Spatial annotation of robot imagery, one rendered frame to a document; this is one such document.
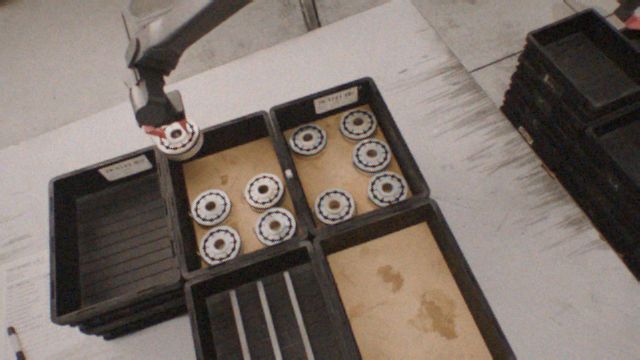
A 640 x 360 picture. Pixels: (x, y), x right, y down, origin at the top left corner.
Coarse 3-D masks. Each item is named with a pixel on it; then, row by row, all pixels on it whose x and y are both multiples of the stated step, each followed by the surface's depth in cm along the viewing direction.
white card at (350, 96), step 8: (352, 88) 123; (328, 96) 123; (336, 96) 124; (344, 96) 125; (352, 96) 126; (320, 104) 124; (328, 104) 126; (336, 104) 127; (344, 104) 128; (320, 112) 127
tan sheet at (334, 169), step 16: (336, 128) 128; (336, 144) 125; (352, 144) 125; (304, 160) 124; (320, 160) 123; (336, 160) 123; (304, 176) 121; (320, 176) 121; (336, 176) 120; (352, 176) 120; (304, 192) 119; (320, 192) 119; (352, 192) 118; (336, 208) 116; (368, 208) 115
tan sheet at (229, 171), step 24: (264, 144) 128; (192, 168) 126; (216, 168) 126; (240, 168) 125; (264, 168) 124; (192, 192) 123; (240, 192) 121; (264, 192) 120; (288, 192) 120; (192, 216) 119; (240, 216) 118
